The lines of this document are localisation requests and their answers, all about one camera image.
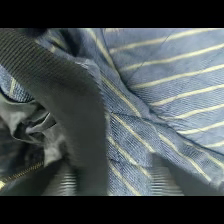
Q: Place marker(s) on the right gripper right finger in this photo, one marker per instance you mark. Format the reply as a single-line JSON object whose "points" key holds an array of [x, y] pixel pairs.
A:
{"points": [[173, 181]]}

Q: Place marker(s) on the blue striped jacket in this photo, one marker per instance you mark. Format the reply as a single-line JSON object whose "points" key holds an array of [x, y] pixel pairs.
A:
{"points": [[143, 110]]}

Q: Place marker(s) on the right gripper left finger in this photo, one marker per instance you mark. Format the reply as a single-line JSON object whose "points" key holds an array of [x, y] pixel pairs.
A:
{"points": [[61, 185]]}

